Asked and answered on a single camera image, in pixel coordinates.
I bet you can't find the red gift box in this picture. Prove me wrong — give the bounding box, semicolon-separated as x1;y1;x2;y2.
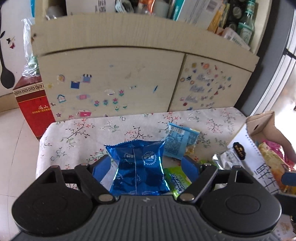
13;76;55;140

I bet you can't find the clear plastic bag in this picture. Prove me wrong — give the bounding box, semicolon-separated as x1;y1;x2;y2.
22;18;40;77

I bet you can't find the cream bread snack packet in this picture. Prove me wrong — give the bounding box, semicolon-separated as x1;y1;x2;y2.
258;142;295;195

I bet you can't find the floral tablecloth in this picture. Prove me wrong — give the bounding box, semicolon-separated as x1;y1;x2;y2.
36;106;296;241

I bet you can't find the light blue cracker packet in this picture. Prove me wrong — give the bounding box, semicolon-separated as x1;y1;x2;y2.
164;123;200;160

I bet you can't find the green cracker snack packet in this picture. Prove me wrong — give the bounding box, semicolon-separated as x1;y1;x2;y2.
164;166;192;200

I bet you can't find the pink snack packet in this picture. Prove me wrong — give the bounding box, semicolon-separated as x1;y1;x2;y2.
263;140;295;169

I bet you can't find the dark blue foil snack packet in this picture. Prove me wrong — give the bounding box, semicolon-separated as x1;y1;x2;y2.
105;140;170;196

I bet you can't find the green glass bottle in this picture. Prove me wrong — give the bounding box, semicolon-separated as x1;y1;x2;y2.
237;0;255;45

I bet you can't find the wooden cabinet with stickers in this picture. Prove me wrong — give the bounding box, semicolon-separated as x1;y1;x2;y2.
31;1;271;121

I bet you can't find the silver foil snack packet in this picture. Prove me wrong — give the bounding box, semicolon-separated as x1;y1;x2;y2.
212;149;244;170

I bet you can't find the cardboard milk box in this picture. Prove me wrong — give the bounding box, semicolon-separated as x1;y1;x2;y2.
228;111;295;195

